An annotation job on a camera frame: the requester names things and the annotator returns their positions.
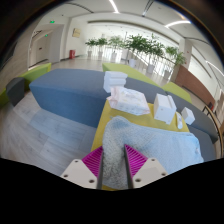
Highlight light blue fluffy towel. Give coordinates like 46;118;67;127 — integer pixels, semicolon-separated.
101;115;205;191

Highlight small white cube box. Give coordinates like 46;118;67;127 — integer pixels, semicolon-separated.
180;106;196;126

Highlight ceiling strip lights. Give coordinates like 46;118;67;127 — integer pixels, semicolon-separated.
108;0;224;78

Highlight potted green plants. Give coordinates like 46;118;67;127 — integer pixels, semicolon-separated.
84;33;188;81

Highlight large white box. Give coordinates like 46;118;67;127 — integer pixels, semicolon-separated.
153;93;178;126

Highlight soft tissue pack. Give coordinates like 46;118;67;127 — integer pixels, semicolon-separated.
106;85;152;117

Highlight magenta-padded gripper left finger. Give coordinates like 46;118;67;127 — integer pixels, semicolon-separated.
60;145;105;190

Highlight framed wall picture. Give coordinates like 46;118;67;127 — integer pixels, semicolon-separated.
72;27;82;38

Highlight green upholstered bench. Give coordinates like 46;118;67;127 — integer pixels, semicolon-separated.
0;63;53;108
102;62;161;88
161;81;193;104

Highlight dark grey ottoman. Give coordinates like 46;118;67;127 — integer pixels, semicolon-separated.
5;77;26;107

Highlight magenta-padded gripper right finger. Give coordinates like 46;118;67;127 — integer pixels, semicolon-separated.
123;143;168;190

